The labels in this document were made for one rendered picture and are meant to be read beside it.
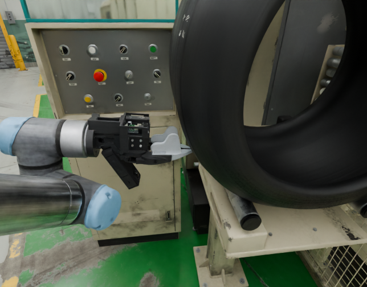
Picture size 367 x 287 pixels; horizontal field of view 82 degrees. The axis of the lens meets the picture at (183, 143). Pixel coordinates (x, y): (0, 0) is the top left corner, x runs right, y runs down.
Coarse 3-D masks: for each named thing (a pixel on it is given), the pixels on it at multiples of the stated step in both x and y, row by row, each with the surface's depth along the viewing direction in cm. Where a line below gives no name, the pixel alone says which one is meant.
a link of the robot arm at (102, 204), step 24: (0, 192) 23; (24, 192) 26; (48, 192) 29; (72, 192) 32; (96, 192) 36; (0, 216) 23; (24, 216) 25; (48, 216) 29; (72, 216) 32; (96, 216) 34
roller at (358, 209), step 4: (360, 200) 48; (364, 200) 47; (352, 204) 50; (356, 204) 48; (360, 204) 48; (364, 204) 47; (356, 208) 49; (360, 208) 48; (364, 208) 47; (360, 212) 48; (364, 212) 47; (364, 216) 48
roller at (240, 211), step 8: (232, 192) 50; (232, 200) 49; (240, 200) 47; (248, 200) 47; (240, 208) 46; (248, 208) 45; (240, 216) 45; (248, 216) 43; (256, 216) 43; (240, 224) 44; (248, 224) 44; (256, 224) 44
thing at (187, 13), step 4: (188, 12) 29; (184, 16) 30; (188, 16) 29; (184, 20) 30; (188, 20) 29; (184, 24) 30; (180, 28) 31; (184, 28) 30; (180, 32) 31; (184, 32) 30; (180, 36) 31; (184, 36) 30; (180, 40) 31
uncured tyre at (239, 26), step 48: (192, 0) 28; (240, 0) 24; (192, 48) 29; (240, 48) 26; (192, 96) 31; (240, 96) 29; (336, 96) 62; (192, 144) 37; (240, 144) 33; (288, 144) 66; (336, 144) 59; (240, 192) 41; (288, 192) 39; (336, 192) 41
